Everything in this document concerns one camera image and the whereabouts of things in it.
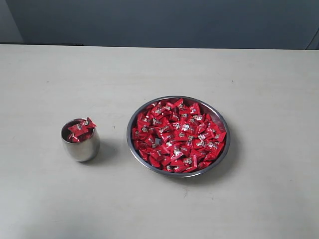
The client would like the pile of red wrapped candies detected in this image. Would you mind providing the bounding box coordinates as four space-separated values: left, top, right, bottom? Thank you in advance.
132 98 226 173

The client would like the stainless steel bowl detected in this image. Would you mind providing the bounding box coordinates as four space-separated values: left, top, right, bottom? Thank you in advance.
126 96 231 178

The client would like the stainless steel cup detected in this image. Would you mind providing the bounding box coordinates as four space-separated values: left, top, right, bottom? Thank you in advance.
60 118 100 162

